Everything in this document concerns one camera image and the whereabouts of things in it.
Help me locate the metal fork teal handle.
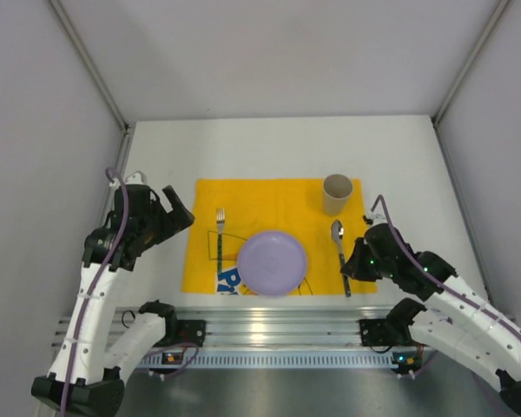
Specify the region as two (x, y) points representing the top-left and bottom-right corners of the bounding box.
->
(216, 208), (226, 275)

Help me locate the yellow pikachu cloth placemat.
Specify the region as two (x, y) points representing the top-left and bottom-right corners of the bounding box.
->
(181, 179), (377, 296)

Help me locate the beige paper cup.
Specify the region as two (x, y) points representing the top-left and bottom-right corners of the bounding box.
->
(322, 174), (353, 216)

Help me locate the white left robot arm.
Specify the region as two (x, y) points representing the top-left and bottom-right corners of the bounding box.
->
(31, 168), (198, 416)

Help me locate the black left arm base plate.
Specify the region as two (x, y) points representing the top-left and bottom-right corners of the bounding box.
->
(155, 319), (207, 348)

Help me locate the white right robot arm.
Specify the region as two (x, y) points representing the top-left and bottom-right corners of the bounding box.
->
(341, 215), (521, 416)

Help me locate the aluminium mounting rail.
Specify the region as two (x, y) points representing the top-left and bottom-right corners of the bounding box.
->
(51, 303), (496, 351)

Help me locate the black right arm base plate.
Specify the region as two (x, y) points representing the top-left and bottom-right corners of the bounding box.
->
(359, 319), (412, 348)

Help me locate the right aluminium frame post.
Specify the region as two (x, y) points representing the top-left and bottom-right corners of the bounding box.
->
(432, 0), (516, 127)

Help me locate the slotted grey cable duct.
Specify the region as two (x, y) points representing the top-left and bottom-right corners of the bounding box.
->
(137, 350), (419, 370)

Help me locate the left aluminium frame post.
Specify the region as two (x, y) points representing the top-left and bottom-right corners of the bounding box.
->
(46, 0), (129, 131)

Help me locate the purple plastic plate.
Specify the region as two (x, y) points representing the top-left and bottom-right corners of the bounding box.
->
(236, 230), (308, 297)

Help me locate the metal spoon teal handle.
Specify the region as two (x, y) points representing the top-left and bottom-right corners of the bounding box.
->
(331, 220), (352, 298)

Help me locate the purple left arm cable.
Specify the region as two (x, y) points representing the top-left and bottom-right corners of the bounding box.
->
(60, 168), (201, 414)

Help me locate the aluminium frame post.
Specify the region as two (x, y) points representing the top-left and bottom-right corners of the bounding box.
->
(432, 0), (516, 127)
(46, 0), (129, 131)

